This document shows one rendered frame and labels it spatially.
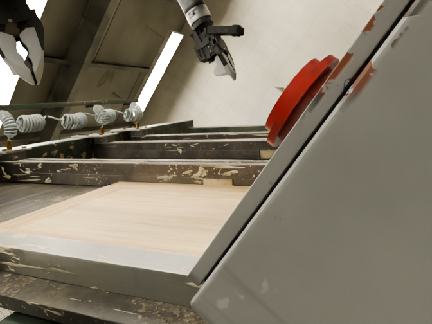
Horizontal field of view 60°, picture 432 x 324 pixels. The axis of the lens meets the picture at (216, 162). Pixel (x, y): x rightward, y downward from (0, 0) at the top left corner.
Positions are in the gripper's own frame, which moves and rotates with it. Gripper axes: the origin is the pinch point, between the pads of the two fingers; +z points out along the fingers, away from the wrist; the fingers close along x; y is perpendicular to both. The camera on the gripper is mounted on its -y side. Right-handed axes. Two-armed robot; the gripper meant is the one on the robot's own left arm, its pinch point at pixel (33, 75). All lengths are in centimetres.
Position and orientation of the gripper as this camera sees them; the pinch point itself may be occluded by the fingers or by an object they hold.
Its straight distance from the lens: 68.1
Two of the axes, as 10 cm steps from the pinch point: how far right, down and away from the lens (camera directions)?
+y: -4.7, 2.0, 8.6
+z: 4.0, 9.1, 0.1
